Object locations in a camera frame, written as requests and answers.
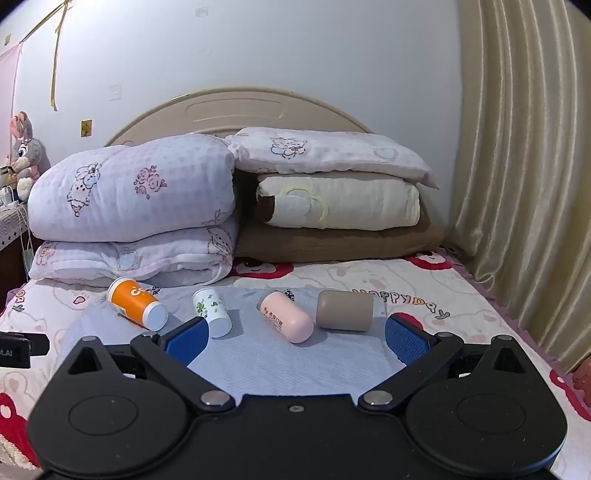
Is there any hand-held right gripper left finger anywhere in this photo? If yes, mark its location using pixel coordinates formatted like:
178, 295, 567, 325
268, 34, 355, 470
54, 318, 235, 414

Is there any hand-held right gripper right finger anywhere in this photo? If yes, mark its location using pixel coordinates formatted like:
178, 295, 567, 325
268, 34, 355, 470
359, 314, 544, 414

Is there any white cup with green print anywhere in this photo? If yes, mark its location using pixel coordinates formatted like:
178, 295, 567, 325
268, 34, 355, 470
192, 287, 233, 339

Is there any taupe plastic cup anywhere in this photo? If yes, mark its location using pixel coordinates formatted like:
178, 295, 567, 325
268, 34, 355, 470
316, 289, 375, 332

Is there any orange paper cup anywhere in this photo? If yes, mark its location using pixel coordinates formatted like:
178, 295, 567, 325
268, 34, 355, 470
107, 277, 169, 332

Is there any pink capsule-shaped bottle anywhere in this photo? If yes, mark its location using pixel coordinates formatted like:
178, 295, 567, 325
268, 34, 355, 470
259, 291, 315, 344

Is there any light blue cloth mat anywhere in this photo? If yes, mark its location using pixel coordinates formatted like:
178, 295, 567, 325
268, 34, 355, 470
60, 286, 408, 398

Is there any white bedside cabinet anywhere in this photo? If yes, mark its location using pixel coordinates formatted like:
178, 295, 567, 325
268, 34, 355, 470
0, 203, 29, 289

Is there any brown pillow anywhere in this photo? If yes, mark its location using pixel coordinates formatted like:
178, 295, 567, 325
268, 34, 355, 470
233, 170, 447, 264

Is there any folded cream blanket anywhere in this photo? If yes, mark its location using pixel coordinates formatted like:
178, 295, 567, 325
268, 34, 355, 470
256, 173, 421, 230

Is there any folded lavender checked quilt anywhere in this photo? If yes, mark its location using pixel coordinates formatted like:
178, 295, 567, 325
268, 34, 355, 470
27, 134, 240, 288

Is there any beige curtain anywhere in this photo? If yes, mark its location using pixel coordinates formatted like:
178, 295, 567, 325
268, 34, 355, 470
444, 0, 591, 376

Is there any grey plush rabbit toy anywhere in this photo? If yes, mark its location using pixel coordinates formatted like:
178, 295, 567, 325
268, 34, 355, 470
9, 111, 45, 195

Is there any lavender printed pillow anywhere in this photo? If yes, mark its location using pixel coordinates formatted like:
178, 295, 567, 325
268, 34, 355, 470
225, 127, 440, 189

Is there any beige bed headboard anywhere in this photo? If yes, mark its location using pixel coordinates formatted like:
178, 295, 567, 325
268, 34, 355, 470
104, 88, 374, 148

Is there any long yellow tape strip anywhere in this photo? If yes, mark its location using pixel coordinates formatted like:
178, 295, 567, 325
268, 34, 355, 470
49, 0, 75, 112

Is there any white charging cable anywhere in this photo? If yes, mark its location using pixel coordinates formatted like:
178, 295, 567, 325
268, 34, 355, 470
17, 198, 34, 251

